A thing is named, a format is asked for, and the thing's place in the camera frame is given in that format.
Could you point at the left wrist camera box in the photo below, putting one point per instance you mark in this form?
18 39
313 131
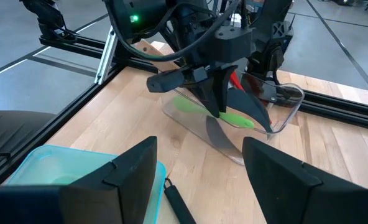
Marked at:
140 18

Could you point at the teal plastic bin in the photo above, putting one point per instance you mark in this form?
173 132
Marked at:
62 165

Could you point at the silver frame bracket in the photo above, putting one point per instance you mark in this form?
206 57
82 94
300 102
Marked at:
106 56

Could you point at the clear plastic tray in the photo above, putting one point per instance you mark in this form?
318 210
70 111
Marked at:
289 102

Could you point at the black frame crossbeam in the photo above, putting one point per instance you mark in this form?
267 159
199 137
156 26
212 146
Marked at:
87 46

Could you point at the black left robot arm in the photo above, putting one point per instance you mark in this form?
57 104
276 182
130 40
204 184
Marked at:
274 34

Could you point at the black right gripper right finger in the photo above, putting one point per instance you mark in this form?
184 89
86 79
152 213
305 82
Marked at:
280 193

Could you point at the green silicone spatula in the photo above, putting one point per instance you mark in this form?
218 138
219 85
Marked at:
187 107

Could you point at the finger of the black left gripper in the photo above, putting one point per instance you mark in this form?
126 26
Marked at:
211 96
227 84

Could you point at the black slotted turner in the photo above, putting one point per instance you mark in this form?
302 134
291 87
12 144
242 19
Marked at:
179 205

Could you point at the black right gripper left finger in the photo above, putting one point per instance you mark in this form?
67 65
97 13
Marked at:
125 186

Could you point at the person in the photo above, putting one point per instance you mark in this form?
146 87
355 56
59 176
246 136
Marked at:
13 133

